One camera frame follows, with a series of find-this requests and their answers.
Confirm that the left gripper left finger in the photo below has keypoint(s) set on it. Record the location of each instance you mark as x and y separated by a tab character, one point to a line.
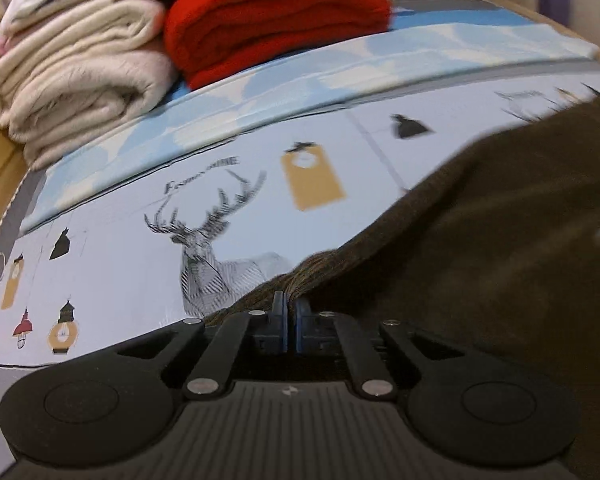
238	345

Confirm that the cream folded blanket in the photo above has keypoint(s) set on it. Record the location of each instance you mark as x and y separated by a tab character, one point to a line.
89	70

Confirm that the brown corduroy pants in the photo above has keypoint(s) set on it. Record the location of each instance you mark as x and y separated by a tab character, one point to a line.
498	250

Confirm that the light blue patterned blanket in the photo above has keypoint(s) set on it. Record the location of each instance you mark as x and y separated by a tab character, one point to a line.
290	86

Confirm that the blue flat sheet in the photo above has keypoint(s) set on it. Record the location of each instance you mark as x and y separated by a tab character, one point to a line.
402	18

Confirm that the white printed bed sheet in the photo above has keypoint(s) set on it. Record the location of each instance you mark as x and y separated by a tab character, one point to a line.
190	238

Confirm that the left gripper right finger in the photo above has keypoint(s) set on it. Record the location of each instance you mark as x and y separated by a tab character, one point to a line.
337	339

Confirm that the purple bag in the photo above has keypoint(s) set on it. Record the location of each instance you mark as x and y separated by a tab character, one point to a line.
557	10

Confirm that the red folded blanket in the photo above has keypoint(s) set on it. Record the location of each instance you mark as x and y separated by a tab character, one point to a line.
209	40

